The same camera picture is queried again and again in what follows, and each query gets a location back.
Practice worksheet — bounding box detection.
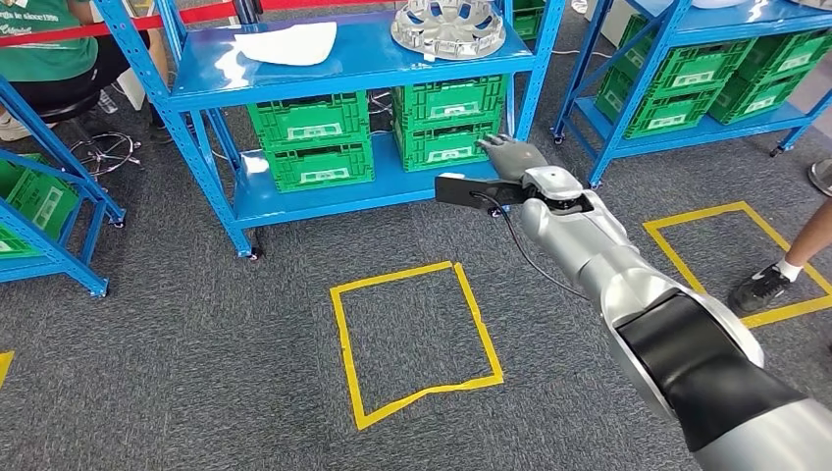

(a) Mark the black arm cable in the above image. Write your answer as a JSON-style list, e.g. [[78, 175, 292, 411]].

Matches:
[[471, 191, 590, 301]]

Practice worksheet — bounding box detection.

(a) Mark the silver wheel hubcap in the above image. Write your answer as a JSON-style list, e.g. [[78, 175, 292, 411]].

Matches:
[[390, 0, 507, 62]]

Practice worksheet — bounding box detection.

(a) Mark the blue metal shelf rack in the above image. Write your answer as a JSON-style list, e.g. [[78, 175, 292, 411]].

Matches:
[[552, 0, 832, 189], [0, 75, 128, 299], [93, 0, 567, 261]]

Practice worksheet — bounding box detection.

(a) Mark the red barrier belt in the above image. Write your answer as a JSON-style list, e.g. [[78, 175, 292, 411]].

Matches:
[[0, 0, 404, 48]]

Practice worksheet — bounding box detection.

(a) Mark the stool with chrome base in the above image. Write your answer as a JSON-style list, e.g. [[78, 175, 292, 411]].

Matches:
[[367, 89, 395, 134], [35, 90, 143, 180]]

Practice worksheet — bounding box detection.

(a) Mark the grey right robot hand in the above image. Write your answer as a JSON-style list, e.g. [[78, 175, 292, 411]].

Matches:
[[477, 134, 549, 183]]

